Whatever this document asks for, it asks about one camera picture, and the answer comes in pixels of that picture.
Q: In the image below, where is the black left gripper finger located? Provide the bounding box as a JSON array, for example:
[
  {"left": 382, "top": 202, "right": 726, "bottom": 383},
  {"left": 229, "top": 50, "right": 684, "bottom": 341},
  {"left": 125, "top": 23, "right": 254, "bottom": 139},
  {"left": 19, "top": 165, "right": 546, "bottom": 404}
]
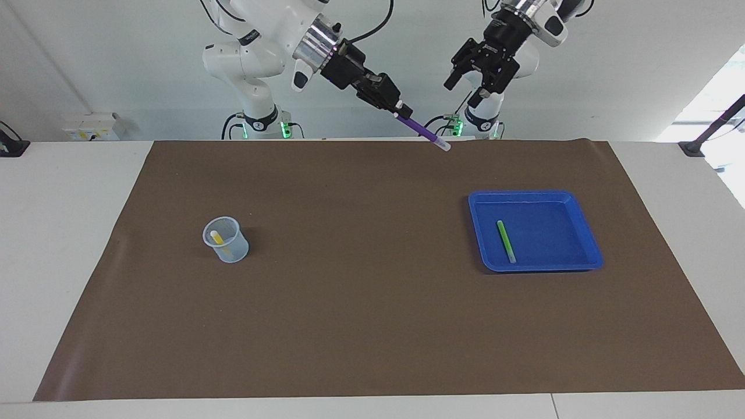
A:
[
  {"left": 444, "top": 38, "right": 484, "bottom": 91},
  {"left": 467, "top": 61, "right": 520, "bottom": 110}
]

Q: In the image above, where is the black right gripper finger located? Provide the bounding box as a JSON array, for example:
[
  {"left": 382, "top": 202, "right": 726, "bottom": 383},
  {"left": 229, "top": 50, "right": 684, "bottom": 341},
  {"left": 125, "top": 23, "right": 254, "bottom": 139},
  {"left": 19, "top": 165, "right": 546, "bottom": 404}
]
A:
[
  {"left": 355, "top": 81, "right": 402, "bottom": 120},
  {"left": 367, "top": 73, "right": 414, "bottom": 116}
]

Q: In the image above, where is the purple highlighter pen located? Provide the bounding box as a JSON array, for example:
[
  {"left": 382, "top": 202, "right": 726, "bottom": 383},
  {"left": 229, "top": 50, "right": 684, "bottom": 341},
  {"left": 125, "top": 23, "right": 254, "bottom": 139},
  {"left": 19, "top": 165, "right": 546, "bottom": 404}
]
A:
[{"left": 395, "top": 112, "right": 452, "bottom": 152}]

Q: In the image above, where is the green highlighter pen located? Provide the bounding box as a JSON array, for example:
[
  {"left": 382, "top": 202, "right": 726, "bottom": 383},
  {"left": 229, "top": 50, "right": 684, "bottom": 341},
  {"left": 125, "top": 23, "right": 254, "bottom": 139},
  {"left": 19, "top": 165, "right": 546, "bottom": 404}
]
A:
[{"left": 496, "top": 220, "right": 517, "bottom": 264}]

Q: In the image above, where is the yellow highlighter pen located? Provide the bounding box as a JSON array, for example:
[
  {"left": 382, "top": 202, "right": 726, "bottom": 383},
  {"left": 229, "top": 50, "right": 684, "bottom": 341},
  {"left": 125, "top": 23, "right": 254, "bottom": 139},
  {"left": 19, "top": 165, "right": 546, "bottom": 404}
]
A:
[{"left": 210, "top": 230, "right": 235, "bottom": 260}]

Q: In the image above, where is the blue plastic tray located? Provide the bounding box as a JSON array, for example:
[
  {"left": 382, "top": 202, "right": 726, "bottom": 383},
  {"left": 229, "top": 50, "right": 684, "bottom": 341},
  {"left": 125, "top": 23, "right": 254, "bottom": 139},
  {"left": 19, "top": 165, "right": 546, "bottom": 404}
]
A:
[{"left": 468, "top": 190, "right": 604, "bottom": 273}]

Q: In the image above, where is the black stand with pole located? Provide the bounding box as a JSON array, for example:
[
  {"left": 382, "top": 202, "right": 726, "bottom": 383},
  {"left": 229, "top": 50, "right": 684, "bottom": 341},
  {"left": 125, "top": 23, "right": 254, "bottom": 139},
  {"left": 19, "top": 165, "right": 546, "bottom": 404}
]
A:
[{"left": 678, "top": 94, "right": 745, "bottom": 158}]

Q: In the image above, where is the translucent blue mesh pen cup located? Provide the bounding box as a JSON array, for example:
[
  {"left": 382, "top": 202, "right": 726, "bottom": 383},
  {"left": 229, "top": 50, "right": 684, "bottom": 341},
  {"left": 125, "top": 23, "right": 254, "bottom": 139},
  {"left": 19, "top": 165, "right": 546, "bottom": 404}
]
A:
[{"left": 202, "top": 216, "right": 250, "bottom": 264}]

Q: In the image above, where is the brown table mat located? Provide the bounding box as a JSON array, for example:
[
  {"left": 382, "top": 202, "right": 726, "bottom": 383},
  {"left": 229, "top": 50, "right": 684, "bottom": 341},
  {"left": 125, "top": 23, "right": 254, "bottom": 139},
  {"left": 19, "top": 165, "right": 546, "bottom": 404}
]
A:
[{"left": 33, "top": 139, "right": 745, "bottom": 402}]

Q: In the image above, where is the small black table clamp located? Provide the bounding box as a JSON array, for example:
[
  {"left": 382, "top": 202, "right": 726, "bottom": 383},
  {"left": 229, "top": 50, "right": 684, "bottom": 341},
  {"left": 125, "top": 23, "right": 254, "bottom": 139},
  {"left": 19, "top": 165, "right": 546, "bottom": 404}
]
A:
[{"left": 0, "top": 121, "right": 31, "bottom": 158}]

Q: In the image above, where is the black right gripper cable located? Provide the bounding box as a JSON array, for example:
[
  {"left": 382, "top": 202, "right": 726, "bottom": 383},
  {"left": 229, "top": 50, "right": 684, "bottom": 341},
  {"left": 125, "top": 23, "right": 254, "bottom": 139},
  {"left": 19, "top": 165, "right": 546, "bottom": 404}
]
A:
[{"left": 343, "top": 0, "right": 396, "bottom": 46}]

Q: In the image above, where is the black base cable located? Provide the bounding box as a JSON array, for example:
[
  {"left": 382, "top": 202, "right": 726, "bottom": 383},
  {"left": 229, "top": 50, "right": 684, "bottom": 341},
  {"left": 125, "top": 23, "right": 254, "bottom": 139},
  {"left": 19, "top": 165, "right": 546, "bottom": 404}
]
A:
[
  {"left": 418, "top": 87, "right": 473, "bottom": 138},
  {"left": 221, "top": 112, "right": 248, "bottom": 140}
]

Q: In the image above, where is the white wall socket box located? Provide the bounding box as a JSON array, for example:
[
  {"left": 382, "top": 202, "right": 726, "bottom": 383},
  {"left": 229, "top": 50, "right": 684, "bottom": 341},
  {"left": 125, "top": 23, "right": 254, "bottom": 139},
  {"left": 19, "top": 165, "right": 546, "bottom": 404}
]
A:
[{"left": 63, "top": 113, "right": 126, "bottom": 141}]

